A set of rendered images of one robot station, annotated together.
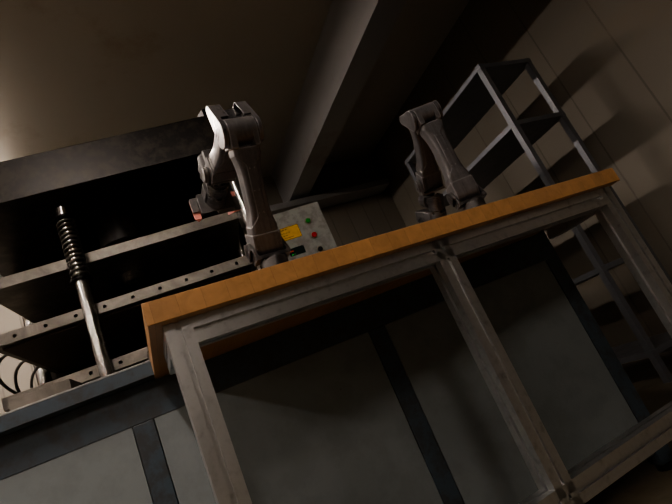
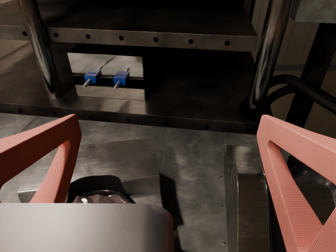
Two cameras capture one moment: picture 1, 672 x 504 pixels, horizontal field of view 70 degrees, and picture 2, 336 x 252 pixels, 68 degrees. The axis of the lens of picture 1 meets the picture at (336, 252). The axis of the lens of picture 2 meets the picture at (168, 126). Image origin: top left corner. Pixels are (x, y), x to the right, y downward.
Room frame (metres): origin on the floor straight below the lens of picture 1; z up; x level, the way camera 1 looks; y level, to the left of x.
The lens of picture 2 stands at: (1.29, 0.26, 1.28)
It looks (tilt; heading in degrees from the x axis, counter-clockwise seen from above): 37 degrees down; 26
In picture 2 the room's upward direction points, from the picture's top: straight up
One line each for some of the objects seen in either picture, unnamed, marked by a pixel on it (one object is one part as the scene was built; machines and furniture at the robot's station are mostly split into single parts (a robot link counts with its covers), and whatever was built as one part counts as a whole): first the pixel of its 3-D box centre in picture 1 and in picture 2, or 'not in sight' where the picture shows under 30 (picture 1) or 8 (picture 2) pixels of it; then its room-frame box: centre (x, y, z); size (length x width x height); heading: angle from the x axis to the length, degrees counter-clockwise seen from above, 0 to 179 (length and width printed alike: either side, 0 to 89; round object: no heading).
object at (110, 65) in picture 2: not in sight; (126, 52); (2.18, 0.90, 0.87); 0.50 x 0.27 x 0.17; 18
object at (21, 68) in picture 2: not in sight; (123, 69); (2.24, 0.97, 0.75); 1.30 x 0.84 x 0.06; 108
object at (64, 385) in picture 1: (55, 404); not in sight; (1.32, 0.90, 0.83); 0.20 x 0.15 x 0.07; 18
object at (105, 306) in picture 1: (148, 317); not in sight; (2.29, 0.99, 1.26); 1.10 x 0.74 x 0.05; 108
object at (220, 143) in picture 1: (229, 153); not in sight; (1.04, 0.14, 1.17); 0.30 x 0.09 x 0.12; 26
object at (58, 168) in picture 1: (119, 229); not in sight; (2.24, 0.97, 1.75); 1.30 x 0.84 x 0.61; 108
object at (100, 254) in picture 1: (134, 273); not in sight; (2.30, 0.99, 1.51); 1.10 x 0.70 x 0.05; 108
